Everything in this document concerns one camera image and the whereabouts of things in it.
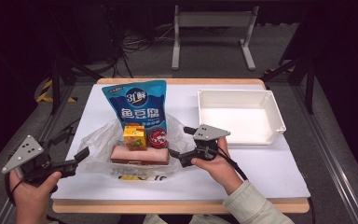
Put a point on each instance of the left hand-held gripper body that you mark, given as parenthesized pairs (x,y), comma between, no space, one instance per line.
(24,154)

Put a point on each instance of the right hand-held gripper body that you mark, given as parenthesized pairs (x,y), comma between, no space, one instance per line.
(209,132)

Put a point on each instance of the clear plastic shopping bag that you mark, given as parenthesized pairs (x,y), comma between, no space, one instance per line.
(98,146)

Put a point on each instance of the white plastic tray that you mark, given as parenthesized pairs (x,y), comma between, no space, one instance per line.
(236,119)

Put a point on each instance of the brown sausage packet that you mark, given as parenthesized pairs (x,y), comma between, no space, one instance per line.
(140,155)

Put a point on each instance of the yellow drink carton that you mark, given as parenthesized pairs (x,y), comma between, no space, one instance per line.
(134,137)

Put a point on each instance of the blue snack pouch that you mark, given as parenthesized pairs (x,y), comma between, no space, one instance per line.
(136,102)

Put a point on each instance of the person's right hand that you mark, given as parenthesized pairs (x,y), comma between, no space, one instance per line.
(222,171)

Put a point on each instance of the person's left hand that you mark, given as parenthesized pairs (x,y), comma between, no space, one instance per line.
(31,202)

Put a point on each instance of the red round can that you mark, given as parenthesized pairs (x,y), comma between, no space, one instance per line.
(157,137)

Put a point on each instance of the yellow black hazard tape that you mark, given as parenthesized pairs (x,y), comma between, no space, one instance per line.
(45,90)

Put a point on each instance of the black tripod stand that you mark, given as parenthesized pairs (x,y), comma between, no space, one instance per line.
(55,84)
(309,84)

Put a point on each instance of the white table mat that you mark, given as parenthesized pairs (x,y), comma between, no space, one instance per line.
(261,168)

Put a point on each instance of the person's pale clothing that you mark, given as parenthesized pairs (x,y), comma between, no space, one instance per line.
(199,220)

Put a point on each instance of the grey metal stand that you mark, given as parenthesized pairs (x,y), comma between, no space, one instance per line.
(213,19)

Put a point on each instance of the aluminium floor rail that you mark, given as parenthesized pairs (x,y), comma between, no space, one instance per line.
(48,130)
(326,149)

